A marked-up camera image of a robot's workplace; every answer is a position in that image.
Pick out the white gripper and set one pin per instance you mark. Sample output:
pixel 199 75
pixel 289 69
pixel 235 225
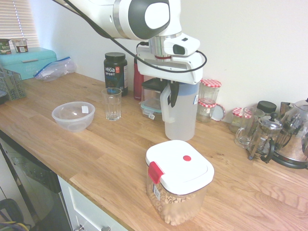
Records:
pixel 168 68

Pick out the translucent pitcher with blue lid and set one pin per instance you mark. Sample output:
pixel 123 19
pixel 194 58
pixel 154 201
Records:
pixel 180 115

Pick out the clear faceted drinking glass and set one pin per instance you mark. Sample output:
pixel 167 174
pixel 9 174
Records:
pixel 111 106

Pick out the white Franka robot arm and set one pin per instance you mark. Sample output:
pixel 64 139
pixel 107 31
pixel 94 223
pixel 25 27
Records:
pixel 142 19

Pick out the red water bottle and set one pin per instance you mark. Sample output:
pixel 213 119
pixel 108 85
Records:
pixel 138 86

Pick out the clear container with black lid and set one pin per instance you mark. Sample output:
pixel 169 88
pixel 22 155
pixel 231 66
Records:
pixel 151 92

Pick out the glass container with teal lid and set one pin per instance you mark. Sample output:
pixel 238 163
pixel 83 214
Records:
pixel 151 109

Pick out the short jar with gingham lid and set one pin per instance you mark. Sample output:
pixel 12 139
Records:
pixel 205 111

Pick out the tall jar with gingham lid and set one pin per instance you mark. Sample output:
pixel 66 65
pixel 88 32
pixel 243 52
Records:
pixel 210 92

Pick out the loose gingham jar lid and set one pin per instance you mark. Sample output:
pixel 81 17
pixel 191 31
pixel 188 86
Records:
pixel 219 111

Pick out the black Vega protein tub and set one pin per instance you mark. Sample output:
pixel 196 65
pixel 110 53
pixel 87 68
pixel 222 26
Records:
pixel 115 72

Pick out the small jar with gingham lid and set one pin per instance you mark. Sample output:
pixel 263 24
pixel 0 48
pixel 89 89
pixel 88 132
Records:
pixel 237 120

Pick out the cereal container with white lid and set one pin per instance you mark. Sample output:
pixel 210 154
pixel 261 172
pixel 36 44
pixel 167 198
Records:
pixel 179 173

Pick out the clear glass mug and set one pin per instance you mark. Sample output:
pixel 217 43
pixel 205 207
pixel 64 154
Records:
pixel 247 130

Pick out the jar with black lid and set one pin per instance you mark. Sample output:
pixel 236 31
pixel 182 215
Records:
pixel 265 107

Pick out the glass French press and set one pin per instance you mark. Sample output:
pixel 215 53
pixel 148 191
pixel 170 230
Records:
pixel 267 137

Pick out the clear plastic bowl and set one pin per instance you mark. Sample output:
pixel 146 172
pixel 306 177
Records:
pixel 73 116

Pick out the clear zip bag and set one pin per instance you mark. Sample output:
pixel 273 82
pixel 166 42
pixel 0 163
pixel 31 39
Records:
pixel 55 69

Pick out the stainless steel electric kettle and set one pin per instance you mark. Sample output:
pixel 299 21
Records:
pixel 294 139

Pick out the pale green cabinet drawer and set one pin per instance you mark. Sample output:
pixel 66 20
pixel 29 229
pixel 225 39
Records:
pixel 84 204

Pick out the teal bread box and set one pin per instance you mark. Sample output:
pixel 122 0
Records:
pixel 29 62

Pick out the clear yogurt cup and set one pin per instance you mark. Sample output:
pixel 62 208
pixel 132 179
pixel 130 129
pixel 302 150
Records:
pixel 20 45

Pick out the grey slotted basket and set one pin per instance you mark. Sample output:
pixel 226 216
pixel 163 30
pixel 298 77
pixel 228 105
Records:
pixel 12 84

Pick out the dishwasher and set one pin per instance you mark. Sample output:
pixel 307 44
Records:
pixel 29 183

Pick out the white window blind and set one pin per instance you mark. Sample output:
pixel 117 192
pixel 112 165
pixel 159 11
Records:
pixel 16 21

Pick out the green oat cup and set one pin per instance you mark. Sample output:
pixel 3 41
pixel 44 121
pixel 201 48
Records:
pixel 4 47

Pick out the red wrist mount adapter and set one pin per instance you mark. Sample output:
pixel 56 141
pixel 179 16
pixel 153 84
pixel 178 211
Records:
pixel 163 57

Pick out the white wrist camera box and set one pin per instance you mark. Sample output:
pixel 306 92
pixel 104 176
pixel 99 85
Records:
pixel 183 45

